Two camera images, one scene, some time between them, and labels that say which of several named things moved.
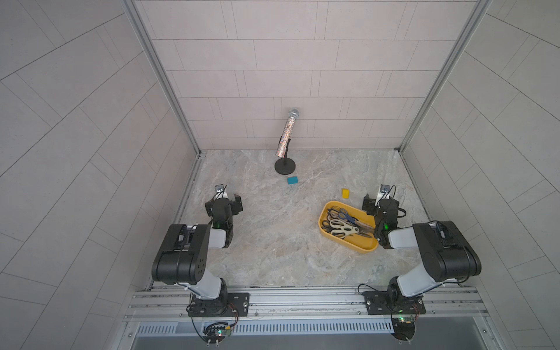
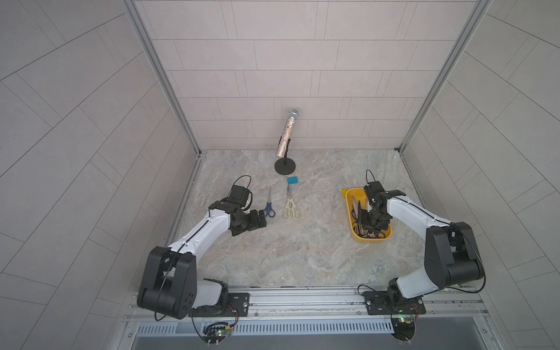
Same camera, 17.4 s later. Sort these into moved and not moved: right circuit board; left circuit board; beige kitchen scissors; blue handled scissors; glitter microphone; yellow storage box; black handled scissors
Moved: yellow storage box; black handled scissors; blue handled scissors; beige kitchen scissors
Not moved: left circuit board; right circuit board; glitter microphone
